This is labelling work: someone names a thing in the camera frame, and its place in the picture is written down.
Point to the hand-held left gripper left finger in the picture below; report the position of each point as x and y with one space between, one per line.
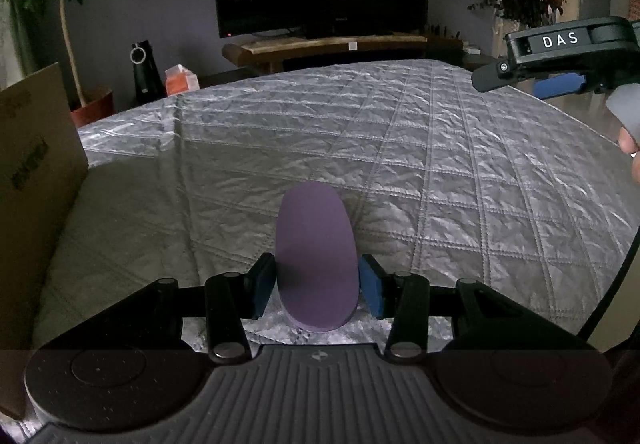
264 286

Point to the orange tissue box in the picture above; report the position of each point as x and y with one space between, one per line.
181 81

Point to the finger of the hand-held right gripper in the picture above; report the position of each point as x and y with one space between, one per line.
490 76
560 85

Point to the terracotta plant pot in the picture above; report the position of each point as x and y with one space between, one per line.
94 110

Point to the wooden television bench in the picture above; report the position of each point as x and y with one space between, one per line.
325 49

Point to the silver quilted desktop cover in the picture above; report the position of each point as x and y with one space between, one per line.
400 149

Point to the dark low cabinet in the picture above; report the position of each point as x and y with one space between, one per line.
480 58

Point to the person's right hand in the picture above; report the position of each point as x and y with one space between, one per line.
629 139

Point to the purple oval pad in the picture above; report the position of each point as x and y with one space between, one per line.
316 254

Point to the brown cardboard box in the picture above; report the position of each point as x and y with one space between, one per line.
35 204

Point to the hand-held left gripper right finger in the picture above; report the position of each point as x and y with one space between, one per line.
372 286

